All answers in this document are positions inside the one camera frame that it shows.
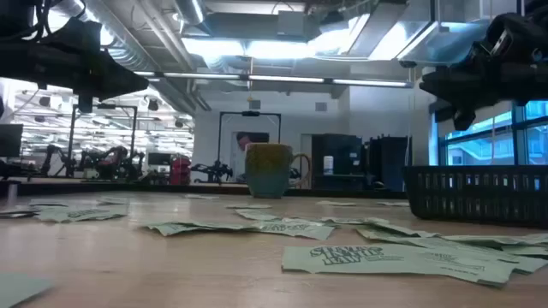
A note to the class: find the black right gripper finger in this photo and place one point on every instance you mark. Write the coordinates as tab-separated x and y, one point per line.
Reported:
458	94
454	80

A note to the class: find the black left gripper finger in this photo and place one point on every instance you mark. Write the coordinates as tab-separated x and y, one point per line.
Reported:
115	73
113	90

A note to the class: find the green Stevia sweetener packet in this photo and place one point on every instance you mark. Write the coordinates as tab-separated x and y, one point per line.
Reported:
222	226
299	220
342	258
17	291
336	203
295	231
103	212
355	220
531	263
257	215
17	212
171	229
391	204
385	233
471	274
51	215
113	200
492	240

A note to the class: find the black background robot arm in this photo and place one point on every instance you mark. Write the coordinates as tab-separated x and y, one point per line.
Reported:
214	171

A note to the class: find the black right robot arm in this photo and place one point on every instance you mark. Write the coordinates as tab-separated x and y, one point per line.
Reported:
539	6

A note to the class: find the black background robot arms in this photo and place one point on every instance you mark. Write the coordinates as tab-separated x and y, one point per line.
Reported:
107	160

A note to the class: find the black computer monitor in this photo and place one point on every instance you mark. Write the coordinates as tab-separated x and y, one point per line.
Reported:
10	141

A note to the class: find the dark blue storage cabinet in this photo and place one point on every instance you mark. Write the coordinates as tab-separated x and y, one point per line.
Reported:
389	162

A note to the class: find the black slotted plastic basket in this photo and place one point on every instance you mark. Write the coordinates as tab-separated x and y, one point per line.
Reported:
471	197

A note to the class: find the red tool cart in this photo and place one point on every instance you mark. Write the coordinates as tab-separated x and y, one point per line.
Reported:
180	171

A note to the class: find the black storage cabinet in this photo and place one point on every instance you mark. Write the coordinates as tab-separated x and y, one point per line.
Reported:
342	149

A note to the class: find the person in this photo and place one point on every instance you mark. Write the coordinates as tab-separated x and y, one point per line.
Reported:
245	141

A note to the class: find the long ceiling light strip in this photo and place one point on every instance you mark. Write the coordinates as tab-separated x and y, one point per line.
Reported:
282	78

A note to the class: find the olive green ceramic mug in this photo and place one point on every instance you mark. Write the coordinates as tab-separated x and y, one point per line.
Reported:
267	171

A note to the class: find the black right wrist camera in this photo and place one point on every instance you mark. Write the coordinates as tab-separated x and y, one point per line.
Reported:
464	120

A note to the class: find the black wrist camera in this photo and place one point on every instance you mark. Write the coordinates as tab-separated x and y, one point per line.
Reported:
464	120
85	104

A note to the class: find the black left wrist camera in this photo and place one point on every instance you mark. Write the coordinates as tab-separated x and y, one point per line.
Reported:
85	104

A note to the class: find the rectangular metal ceiling duct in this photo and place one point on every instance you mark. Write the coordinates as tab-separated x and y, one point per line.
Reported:
449	43

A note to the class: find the ceiling dome camera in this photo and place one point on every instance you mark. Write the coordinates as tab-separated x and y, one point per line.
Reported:
407	64

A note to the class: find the window with dark frame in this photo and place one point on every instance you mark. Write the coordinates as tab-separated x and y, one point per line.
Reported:
479	149

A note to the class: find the black background rig frame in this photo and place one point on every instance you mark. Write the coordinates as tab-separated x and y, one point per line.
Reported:
71	141
250	114

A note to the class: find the smooth silver ceiling duct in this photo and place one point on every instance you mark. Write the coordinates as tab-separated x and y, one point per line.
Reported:
190	10

